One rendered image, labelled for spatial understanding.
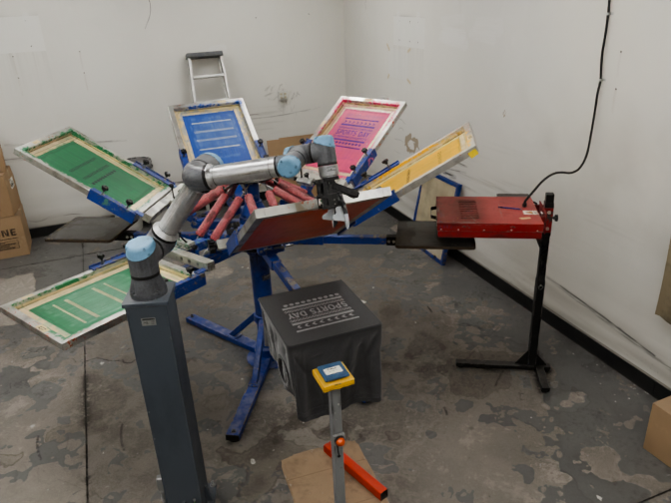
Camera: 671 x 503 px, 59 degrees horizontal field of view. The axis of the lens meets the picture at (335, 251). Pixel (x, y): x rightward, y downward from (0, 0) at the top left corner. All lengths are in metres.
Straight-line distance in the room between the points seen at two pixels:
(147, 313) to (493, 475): 1.93
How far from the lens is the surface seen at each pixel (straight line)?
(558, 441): 3.62
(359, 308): 2.78
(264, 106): 7.03
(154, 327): 2.57
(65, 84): 6.75
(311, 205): 2.36
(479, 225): 3.36
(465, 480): 3.31
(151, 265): 2.48
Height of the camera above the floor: 2.33
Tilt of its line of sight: 24 degrees down
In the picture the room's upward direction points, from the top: 3 degrees counter-clockwise
